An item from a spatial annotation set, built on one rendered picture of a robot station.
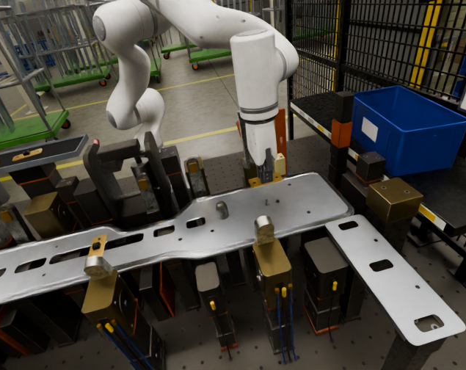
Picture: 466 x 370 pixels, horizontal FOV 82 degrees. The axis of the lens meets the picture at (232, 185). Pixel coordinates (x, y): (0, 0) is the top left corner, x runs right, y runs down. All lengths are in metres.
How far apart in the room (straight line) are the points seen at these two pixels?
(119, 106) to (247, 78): 0.65
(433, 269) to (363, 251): 0.45
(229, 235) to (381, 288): 0.34
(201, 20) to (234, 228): 0.47
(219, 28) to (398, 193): 0.53
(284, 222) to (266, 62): 0.38
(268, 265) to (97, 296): 0.34
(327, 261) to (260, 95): 0.38
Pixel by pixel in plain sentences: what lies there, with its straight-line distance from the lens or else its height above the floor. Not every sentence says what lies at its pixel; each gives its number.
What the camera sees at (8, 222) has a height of 1.06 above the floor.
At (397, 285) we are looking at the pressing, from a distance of 0.62.
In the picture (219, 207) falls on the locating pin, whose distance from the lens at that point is 0.70.
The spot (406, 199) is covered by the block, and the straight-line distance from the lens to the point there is 0.71.
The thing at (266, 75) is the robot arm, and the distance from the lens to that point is 0.55.
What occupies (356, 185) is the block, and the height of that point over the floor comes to 1.00.
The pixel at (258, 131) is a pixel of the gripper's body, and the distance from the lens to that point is 0.57.
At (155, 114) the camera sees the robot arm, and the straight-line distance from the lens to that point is 1.17.
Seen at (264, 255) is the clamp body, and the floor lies 1.04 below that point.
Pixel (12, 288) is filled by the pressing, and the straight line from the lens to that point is 0.85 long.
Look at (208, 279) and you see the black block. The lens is 0.62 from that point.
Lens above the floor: 1.49
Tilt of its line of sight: 36 degrees down
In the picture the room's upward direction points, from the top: 10 degrees counter-clockwise
